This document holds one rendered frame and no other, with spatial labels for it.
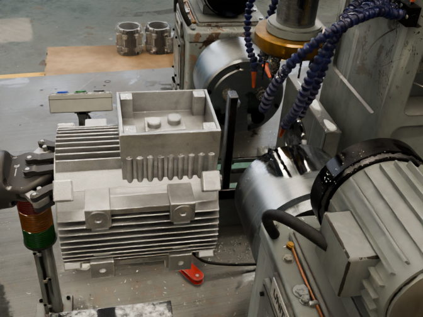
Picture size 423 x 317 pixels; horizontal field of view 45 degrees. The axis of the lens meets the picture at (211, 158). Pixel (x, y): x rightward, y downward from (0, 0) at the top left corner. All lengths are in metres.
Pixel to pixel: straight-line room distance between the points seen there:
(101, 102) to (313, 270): 0.84
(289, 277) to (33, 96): 1.44
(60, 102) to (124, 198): 0.85
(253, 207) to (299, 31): 0.40
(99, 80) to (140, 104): 1.45
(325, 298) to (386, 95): 0.57
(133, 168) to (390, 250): 0.33
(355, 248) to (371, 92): 0.67
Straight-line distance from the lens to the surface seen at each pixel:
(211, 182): 0.62
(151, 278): 1.28
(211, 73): 1.48
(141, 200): 0.62
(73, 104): 1.45
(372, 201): 0.72
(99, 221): 0.61
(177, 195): 0.61
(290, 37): 1.16
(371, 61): 1.29
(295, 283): 0.82
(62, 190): 0.62
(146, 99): 0.68
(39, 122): 1.88
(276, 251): 0.86
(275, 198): 1.00
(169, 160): 0.62
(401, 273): 0.65
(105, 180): 0.63
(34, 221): 1.00
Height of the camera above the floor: 1.77
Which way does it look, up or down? 36 degrees down
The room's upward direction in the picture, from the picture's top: 4 degrees clockwise
